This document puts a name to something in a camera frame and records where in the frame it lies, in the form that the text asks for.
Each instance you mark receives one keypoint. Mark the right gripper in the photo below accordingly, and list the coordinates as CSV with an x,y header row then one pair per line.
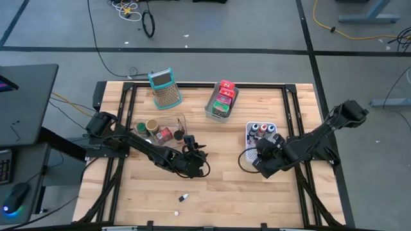
x,y
273,158

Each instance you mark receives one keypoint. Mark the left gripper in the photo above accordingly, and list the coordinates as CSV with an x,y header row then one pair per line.
x,y
189,165

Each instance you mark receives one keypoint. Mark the large orange food colouring bottle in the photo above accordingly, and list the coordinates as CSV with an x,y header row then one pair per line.
x,y
262,128

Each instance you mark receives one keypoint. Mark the large black food colouring bottle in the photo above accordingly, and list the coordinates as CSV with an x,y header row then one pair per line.
x,y
254,128

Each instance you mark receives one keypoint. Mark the large blue food colouring bottle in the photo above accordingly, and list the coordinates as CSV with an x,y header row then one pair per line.
x,y
271,128

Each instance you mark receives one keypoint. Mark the brown spice pouch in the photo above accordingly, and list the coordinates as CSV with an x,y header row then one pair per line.
x,y
181,123

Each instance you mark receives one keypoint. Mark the smoked paprika tin red lid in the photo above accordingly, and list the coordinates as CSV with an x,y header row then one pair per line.
x,y
163,135

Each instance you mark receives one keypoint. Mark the green Apple Jacks cereal box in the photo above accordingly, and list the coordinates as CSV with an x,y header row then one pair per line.
x,y
221,108

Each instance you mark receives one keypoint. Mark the tan lid spice jar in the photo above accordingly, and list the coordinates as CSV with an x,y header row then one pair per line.
x,y
152,125

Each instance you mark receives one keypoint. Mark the purple cereal box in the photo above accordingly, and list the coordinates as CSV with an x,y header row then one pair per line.
x,y
223,99

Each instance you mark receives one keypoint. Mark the green lid spice jar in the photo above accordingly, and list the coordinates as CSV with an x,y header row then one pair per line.
x,y
140,127

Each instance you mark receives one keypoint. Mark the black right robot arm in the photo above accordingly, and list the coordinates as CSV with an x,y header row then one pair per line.
x,y
321,134

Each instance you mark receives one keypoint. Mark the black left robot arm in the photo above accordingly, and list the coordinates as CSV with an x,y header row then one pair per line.
x,y
144,147

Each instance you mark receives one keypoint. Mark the white perforated plastic basket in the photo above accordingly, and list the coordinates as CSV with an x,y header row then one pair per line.
x,y
250,155

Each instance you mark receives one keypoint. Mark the grey plastic bin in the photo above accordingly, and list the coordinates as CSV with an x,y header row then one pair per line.
x,y
210,109

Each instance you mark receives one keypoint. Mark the clear plastic container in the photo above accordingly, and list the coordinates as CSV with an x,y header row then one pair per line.
x,y
170,120

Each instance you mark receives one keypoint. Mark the teal steel box grater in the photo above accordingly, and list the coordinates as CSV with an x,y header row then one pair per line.
x,y
165,93

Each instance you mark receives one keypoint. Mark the blue-grey table leg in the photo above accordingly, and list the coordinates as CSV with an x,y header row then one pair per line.
x,y
391,102
369,19

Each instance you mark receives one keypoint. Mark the grey lower desk surface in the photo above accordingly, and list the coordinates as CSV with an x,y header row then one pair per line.
x,y
35,167

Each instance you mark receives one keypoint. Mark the dark grey side desk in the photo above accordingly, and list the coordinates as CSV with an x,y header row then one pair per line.
x,y
29,102

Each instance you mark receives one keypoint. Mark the black computer mouse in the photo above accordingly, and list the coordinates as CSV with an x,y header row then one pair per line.
x,y
16,197

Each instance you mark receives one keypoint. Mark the black keyboard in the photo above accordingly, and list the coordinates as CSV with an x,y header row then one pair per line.
x,y
5,167

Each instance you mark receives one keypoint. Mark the computer monitor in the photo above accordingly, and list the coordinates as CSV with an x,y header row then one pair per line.
x,y
6,85

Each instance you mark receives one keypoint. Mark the black aluminium table frame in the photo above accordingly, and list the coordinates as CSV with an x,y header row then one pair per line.
x,y
192,85

